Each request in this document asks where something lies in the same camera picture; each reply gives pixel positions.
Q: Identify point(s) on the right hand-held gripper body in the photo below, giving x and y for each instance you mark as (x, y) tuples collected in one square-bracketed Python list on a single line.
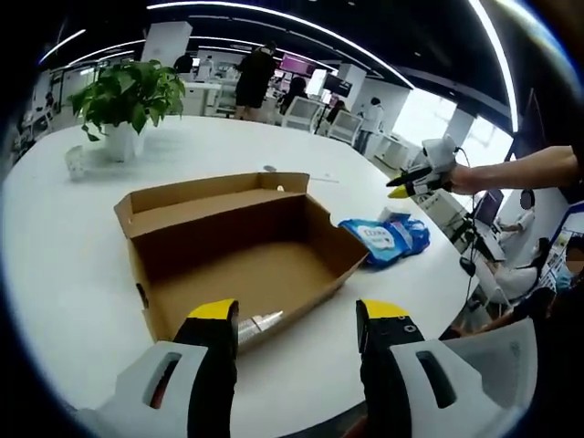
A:
[(440, 157)]

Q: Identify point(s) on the white tube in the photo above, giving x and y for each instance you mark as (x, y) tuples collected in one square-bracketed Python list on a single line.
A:
[(262, 326)]

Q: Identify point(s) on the person's right hand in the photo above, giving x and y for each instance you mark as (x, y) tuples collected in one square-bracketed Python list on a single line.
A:
[(465, 180)]

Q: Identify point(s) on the brown cardboard shoe box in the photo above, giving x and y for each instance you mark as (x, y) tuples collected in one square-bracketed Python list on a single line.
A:
[(228, 264)]

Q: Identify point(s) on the black desk monitor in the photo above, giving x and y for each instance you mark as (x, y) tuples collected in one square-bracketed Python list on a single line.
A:
[(489, 206)]

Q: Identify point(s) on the blue white wall poster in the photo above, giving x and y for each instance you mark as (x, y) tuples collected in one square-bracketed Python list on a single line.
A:
[(559, 255)]

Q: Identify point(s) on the pink screen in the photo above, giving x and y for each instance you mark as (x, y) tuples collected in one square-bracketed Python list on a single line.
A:
[(297, 64)]

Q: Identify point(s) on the blue wet wipes packet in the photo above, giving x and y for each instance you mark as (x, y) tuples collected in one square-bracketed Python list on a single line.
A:
[(372, 239)]

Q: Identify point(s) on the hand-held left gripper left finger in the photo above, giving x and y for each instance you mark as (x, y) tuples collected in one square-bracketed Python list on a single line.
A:
[(214, 365)]

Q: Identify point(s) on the white paper cup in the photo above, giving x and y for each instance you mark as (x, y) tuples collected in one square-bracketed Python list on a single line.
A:
[(75, 163)]

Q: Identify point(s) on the long white carton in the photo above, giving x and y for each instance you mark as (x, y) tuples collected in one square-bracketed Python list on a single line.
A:
[(394, 214)]

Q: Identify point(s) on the white square pillar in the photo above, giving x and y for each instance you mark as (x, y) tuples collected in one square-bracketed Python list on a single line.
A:
[(166, 43)]

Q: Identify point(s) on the ceiling light strip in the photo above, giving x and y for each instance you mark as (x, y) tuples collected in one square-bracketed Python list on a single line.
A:
[(283, 16), (499, 64)]

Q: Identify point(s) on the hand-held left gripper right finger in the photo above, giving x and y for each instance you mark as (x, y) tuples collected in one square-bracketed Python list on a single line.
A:
[(383, 365)]

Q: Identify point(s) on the black hanging monitor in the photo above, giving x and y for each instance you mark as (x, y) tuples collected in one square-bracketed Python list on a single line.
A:
[(336, 85)]

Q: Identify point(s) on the white mesh office chair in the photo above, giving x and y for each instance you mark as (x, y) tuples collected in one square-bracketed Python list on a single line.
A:
[(301, 113), (346, 127)]

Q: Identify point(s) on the green potted plant white pot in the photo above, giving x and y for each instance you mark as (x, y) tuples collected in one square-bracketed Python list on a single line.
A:
[(130, 96)]

